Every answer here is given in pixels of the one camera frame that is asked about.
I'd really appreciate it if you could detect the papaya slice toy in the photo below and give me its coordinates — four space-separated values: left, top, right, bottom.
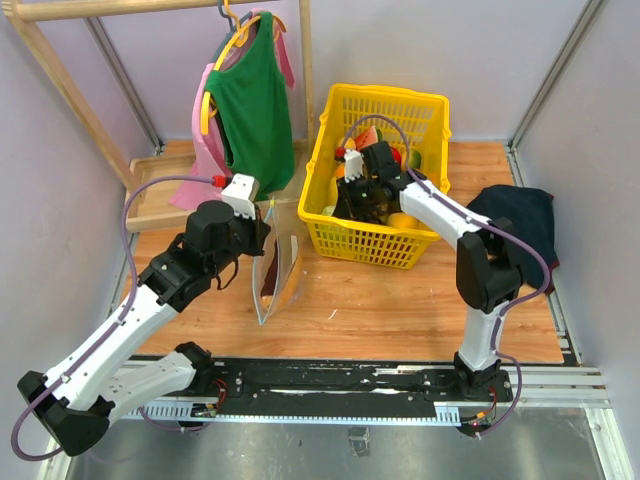
259 234 302 315

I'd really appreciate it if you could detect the yellow plastic basket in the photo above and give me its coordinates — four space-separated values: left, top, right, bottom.
298 83 451 269

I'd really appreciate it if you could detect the green red mango toy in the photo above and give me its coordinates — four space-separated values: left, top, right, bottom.
408 149 422 170

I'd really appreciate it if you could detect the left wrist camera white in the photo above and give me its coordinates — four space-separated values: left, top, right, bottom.
221 173 260 220

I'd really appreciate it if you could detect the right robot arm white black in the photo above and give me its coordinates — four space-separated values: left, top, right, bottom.
335 141 523 400

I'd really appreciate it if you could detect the clear zip top bag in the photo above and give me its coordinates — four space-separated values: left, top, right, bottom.
252 199 307 325

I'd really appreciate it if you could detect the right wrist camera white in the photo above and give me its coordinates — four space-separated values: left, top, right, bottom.
339 149 364 183

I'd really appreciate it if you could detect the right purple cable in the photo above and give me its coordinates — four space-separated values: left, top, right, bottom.
344 114 554 436

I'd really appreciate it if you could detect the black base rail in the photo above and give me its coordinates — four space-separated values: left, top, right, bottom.
139 357 516 429

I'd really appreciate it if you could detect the pink shirt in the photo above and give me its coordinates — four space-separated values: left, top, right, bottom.
169 24 296 210

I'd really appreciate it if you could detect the dark navy cloth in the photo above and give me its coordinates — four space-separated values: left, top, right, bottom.
467 185 559 289

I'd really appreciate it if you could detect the wooden clothes rack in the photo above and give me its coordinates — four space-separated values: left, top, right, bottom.
3 0 316 234

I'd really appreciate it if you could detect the green tank top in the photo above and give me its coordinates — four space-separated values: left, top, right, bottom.
205 11 295 201

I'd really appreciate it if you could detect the red apple toy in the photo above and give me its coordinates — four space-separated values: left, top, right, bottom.
391 147 402 164

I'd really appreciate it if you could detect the watermelon slice toy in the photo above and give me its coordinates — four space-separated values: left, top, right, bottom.
354 126 383 151

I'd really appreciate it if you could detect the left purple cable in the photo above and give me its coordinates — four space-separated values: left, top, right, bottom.
10 174 226 461

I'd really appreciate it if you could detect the purple cable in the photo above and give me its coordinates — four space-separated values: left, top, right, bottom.
10 174 226 461
344 114 554 436

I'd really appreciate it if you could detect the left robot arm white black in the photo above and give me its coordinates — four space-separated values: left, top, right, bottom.
17 200 271 457

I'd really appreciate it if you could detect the yellow peach toy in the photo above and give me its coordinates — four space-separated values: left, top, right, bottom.
338 137 356 150

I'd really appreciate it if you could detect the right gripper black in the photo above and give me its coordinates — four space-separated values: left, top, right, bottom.
334 173 379 221

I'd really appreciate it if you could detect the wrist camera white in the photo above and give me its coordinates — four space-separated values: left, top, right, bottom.
339 149 364 183
221 173 260 220

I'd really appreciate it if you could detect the yellow apple toy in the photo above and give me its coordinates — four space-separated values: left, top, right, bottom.
386 212 419 229

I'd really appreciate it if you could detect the yellow clothes hanger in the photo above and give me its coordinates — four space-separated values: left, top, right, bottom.
199 1 264 136

